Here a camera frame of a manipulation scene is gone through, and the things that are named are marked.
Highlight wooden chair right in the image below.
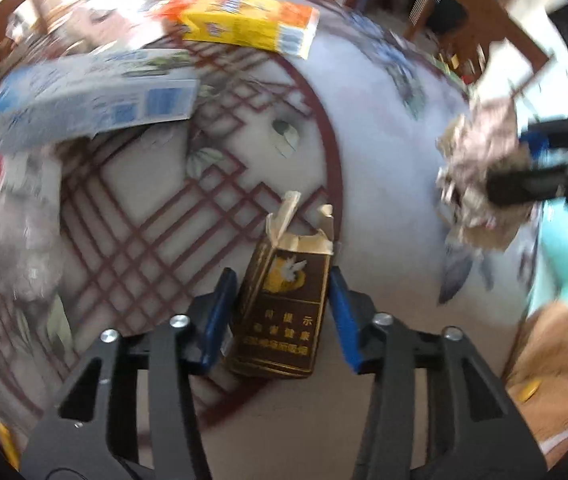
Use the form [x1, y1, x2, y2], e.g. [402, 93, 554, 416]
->
[403, 0, 552, 96]

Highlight brown cigarette pack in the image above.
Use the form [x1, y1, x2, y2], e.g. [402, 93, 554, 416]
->
[226, 191, 334, 379]

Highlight blue white milk carton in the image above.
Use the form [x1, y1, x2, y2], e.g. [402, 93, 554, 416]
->
[0, 49, 199, 154]

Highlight person right hand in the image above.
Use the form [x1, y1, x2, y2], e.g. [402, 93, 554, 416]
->
[506, 301, 568, 465]

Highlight grey paper ball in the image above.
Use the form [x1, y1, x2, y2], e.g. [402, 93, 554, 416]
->
[436, 98, 532, 252]

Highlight yellow lemon tea carton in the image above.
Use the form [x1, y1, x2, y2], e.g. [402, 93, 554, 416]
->
[180, 0, 320, 60]

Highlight crushed clear water bottle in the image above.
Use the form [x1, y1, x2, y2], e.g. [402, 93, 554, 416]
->
[0, 152, 64, 302]

